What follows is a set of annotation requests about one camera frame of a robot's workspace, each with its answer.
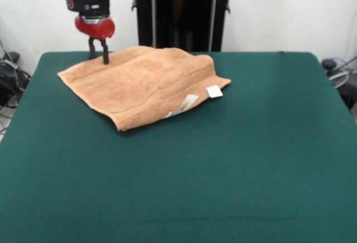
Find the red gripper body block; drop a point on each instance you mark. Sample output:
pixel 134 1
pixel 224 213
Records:
pixel 96 29

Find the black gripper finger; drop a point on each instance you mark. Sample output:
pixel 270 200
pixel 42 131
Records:
pixel 105 52
pixel 92 48

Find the tan terry towel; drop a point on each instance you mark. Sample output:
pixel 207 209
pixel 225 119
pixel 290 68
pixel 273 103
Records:
pixel 139 87

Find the black floor equipment lump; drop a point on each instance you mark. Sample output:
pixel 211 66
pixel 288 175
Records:
pixel 348 87
pixel 8 81

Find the dark green table cloth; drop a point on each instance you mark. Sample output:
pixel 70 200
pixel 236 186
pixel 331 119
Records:
pixel 111 184

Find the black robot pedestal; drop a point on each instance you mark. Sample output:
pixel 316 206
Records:
pixel 181 17

